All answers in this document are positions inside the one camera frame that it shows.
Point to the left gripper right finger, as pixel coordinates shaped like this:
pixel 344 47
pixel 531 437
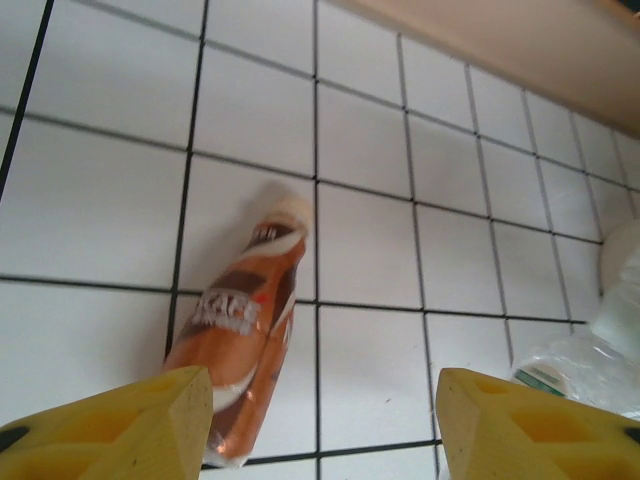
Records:
pixel 525 435

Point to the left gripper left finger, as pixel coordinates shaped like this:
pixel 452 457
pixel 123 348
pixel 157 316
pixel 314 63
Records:
pixel 125 430

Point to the clear bottle green white label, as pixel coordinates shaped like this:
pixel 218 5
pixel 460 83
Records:
pixel 575 360

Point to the copper brown label bottle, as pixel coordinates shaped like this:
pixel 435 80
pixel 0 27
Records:
pixel 240 320

